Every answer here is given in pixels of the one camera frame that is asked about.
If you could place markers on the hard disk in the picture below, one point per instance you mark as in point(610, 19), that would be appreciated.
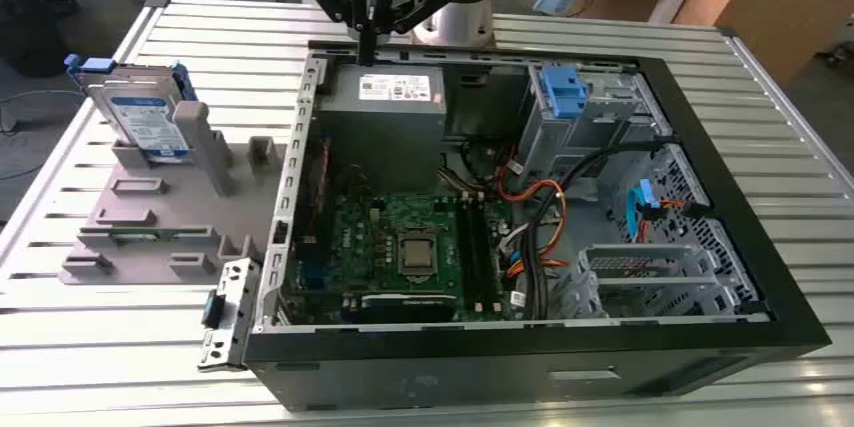
point(143, 117)

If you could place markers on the black graphics card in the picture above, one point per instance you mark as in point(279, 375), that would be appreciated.
point(407, 304)

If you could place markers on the black RAM slot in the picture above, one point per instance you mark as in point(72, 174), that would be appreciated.
point(471, 252)
point(488, 252)

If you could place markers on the green RAM stick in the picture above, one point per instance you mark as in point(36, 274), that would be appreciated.
point(167, 233)

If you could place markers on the metal disk bay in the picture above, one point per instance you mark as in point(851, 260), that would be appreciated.
point(667, 280)

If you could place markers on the black waste bin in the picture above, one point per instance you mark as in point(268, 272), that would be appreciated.
point(33, 22)

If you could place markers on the grey parts rack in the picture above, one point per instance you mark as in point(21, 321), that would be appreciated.
point(180, 202)

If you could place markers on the green motherboard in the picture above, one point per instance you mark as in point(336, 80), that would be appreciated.
point(363, 247)

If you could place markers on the silver CPU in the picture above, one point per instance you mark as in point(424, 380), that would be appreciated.
point(418, 253)

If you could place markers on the grey drive cage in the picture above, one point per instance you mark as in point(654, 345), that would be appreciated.
point(550, 147)

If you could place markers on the CPU socket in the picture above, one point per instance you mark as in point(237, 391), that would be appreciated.
point(419, 233)

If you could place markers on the black PC case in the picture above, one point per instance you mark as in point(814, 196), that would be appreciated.
point(467, 372)

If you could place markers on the grey power supply unit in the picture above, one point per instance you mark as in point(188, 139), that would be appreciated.
point(380, 147)

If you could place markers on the metal expansion slot bracket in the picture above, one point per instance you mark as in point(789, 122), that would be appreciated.
point(233, 312)

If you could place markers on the blue drive cage latch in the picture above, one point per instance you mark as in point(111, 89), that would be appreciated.
point(563, 92)

